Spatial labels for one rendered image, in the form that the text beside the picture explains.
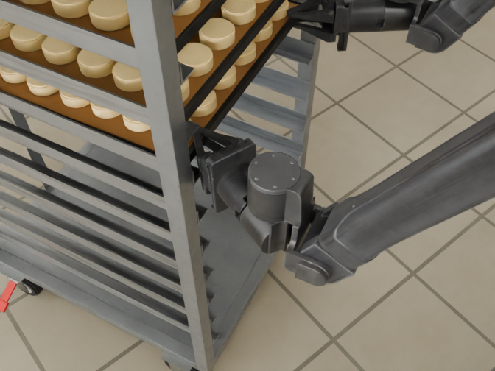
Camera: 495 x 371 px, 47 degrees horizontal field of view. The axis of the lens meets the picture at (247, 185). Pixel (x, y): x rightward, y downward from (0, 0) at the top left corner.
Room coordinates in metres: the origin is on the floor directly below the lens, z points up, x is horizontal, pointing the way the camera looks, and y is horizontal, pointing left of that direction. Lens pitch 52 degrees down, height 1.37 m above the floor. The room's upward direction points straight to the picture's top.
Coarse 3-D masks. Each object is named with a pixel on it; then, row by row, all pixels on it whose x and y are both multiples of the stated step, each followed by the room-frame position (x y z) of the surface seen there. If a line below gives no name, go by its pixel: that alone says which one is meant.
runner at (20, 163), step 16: (0, 160) 0.66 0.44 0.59; (16, 160) 0.64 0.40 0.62; (32, 176) 0.63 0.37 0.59; (48, 176) 0.61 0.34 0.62; (64, 176) 0.63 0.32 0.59; (80, 192) 0.58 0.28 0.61; (96, 192) 0.59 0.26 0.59; (112, 208) 0.55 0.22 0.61; (128, 208) 0.56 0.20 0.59; (144, 224) 0.52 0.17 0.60; (160, 224) 0.53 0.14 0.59
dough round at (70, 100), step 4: (60, 92) 0.61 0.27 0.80; (64, 92) 0.61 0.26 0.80; (64, 96) 0.60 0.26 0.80; (68, 96) 0.60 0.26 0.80; (72, 96) 0.60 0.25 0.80; (76, 96) 0.60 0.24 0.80; (64, 100) 0.60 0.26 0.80; (68, 100) 0.60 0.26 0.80; (72, 100) 0.60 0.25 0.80; (76, 100) 0.60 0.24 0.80; (80, 100) 0.60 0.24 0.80; (84, 100) 0.60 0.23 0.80; (68, 104) 0.60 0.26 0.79; (72, 104) 0.60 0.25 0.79; (76, 104) 0.60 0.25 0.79; (80, 104) 0.60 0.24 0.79; (84, 104) 0.60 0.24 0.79; (88, 104) 0.60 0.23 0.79
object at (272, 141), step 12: (228, 120) 0.92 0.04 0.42; (240, 120) 0.91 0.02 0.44; (228, 132) 0.90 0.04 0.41; (240, 132) 0.90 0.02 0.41; (252, 132) 0.90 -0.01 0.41; (264, 132) 0.88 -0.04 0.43; (264, 144) 0.86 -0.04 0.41; (276, 144) 0.86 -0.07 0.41; (288, 144) 0.86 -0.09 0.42; (300, 144) 0.84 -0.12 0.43; (300, 156) 0.83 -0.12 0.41
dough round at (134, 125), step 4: (124, 116) 0.56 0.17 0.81; (124, 120) 0.56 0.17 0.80; (128, 120) 0.55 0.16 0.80; (132, 120) 0.55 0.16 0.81; (136, 120) 0.55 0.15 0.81; (124, 124) 0.56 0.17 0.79; (128, 124) 0.55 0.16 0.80; (132, 124) 0.55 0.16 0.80; (136, 124) 0.55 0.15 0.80; (140, 124) 0.55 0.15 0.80; (144, 124) 0.55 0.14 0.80; (128, 128) 0.55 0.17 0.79; (132, 128) 0.55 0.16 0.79; (136, 128) 0.55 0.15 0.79; (140, 128) 0.55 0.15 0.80; (144, 128) 0.55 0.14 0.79; (148, 128) 0.55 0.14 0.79
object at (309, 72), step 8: (320, 8) 0.85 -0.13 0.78; (312, 24) 0.85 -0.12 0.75; (304, 32) 0.85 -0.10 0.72; (312, 40) 0.84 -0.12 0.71; (312, 64) 0.84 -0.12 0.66; (304, 72) 0.85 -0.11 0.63; (312, 72) 0.85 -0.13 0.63; (312, 80) 0.85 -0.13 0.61; (312, 88) 0.86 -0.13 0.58; (312, 96) 0.86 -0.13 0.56; (296, 104) 0.85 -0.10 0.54; (304, 104) 0.85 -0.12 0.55; (312, 104) 0.87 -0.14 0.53; (304, 112) 0.84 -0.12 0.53; (304, 128) 0.84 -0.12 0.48; (296, 136) 0.85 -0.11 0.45; (304, 136) 0.84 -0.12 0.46; (304, 144) 0.85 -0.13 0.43; (304, 152) 0.85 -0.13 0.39; (296, 160) 0.85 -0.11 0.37; (304, 160) 0.86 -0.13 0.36; (304, 168) 0.87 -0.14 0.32
